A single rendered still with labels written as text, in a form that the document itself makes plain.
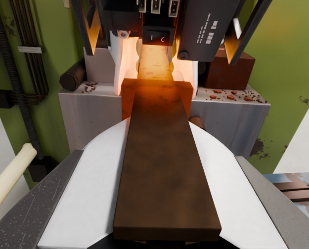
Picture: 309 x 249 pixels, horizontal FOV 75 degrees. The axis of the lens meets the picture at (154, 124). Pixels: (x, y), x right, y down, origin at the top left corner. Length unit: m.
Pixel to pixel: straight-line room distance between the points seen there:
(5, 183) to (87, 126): 0.32
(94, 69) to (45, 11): 0.21
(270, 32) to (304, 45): 0.10
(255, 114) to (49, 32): 0.49
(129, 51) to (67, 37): 0.39
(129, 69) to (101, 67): 0.22
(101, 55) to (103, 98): 0.08
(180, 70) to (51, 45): 0.43
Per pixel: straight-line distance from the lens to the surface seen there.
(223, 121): 0.40
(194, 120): 0.37
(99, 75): 0.41
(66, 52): 0.57
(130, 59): 0.18
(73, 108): 0.39
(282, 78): 0.66
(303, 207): 0.52
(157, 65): 0.19
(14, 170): 0.68
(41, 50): 0.58
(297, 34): 0.63
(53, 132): 0.70
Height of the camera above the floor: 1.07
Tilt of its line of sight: 33 degrees down
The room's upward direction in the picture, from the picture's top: 5 degrees clockwise
